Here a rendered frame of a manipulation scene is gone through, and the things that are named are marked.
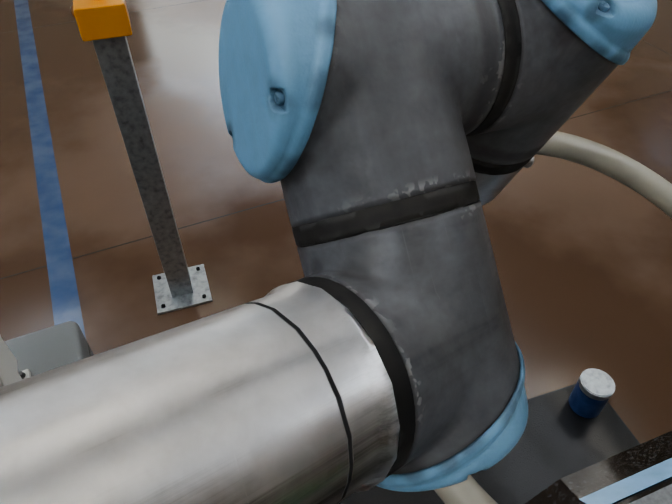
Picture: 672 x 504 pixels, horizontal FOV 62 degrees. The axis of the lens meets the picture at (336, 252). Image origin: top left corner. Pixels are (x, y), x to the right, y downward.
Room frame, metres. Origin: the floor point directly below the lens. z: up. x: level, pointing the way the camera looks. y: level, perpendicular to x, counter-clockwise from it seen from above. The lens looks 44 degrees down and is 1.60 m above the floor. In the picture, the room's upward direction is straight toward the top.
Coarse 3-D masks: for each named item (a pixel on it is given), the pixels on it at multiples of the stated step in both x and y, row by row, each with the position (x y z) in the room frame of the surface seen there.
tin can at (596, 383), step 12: (588, 372) 0.96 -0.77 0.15; (600, 372) 0.96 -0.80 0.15; (576, 384) 0.95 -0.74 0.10; (588, 384) 0.92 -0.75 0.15; (600, 384) 0.92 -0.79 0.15; (612, 384) 0.92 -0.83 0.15; (576, 396) 0.92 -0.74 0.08; (588, 396) 0.89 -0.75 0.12; (600, 396) 0.88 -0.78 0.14; (576, 408) 0.90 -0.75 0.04; (588, 408) 0.88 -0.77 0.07; (600, 408) 0.88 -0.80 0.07
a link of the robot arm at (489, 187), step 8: (520, 168) 0.30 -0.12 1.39; (480, 176) 0.29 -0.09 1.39; (488, 176) 0.29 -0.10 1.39; (496, 176) 0.29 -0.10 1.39; (504, 176) 0.29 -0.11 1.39; (512, 176) 0.30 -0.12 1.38; (480, 184) 0.29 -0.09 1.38; (488, 184) 0.29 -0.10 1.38; (496, 184) 0.29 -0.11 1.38; (504, 184) 0.30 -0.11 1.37; (480, 192) 0.29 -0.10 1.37; (488, 192) 0.30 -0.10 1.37; (496, 192) 0.30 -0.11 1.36; (480, 200) 0.30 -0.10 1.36; (488, 200) 0.30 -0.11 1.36
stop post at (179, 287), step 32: (96, 0) 1.41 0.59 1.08; (96, 32) 1.37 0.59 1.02; (128, 32) 1.39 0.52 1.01; (128, 64) 1.40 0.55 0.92; (128, 96) 1.40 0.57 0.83; (128, 128) 1.39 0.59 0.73; (160, 192) 1.40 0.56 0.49; (160, 224) 1.39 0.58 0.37; (160, 256) 1.38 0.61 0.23; (160, 288) 1.43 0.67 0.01; (192, 288) 1.41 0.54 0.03
